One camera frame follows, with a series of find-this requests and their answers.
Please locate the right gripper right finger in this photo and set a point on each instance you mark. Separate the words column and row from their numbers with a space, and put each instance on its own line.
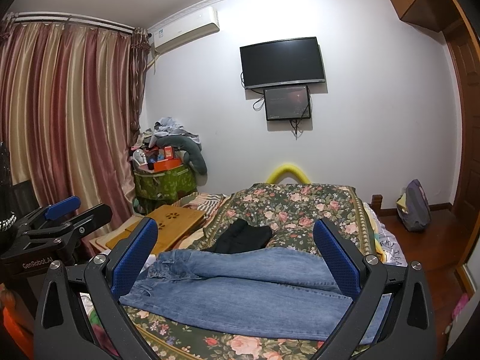
column 406, row 330

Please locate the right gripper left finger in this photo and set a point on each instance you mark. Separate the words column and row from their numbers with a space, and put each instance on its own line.
column 62, row 330

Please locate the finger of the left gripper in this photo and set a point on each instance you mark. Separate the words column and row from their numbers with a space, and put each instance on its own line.
column 62, row 207
column 75, row 224

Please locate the blue denim jeans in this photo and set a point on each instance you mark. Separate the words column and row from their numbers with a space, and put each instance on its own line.
column 268, row 293

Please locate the white patterned bed sheet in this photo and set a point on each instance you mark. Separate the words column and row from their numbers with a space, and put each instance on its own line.
column 386, row 245

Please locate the green fabric storage box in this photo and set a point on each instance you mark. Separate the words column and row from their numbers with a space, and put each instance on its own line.
column 162, row 188

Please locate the orange box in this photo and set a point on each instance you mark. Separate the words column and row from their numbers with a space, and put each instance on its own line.
column 167, row 164

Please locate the striped pink curtain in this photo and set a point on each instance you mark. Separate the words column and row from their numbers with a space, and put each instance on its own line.
column 71, row 98

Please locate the purple grey backpack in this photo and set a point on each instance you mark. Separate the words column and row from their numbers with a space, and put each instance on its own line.
column 413, row 208

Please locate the pile of clothes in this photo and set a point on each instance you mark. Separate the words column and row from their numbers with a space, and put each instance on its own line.
column 167, row 127

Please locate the grey plush toy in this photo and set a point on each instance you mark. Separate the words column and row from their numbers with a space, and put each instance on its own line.
column 193, row 158

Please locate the brown wooden door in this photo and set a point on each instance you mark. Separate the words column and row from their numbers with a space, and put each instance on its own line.
column 463, row 48

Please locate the black folded garment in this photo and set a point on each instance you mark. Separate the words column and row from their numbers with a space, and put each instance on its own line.
column 241, row 237

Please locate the floral bed quilt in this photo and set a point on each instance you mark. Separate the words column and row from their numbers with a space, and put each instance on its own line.
column 290, row 211

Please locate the white air conditioner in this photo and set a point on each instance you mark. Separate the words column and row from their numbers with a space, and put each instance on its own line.
column 182, row 31

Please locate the wooden wardrobe cabinet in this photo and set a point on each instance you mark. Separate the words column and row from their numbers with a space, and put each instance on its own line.
column 434, row 15

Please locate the yellow foam bed rail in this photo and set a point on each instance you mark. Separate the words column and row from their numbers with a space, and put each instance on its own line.
column 288, row 169

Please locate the small black wall monitor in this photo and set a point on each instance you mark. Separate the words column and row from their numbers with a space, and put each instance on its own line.
column 287, row 103

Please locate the black wall television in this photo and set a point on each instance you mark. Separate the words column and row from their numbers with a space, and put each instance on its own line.
column 282, row 63

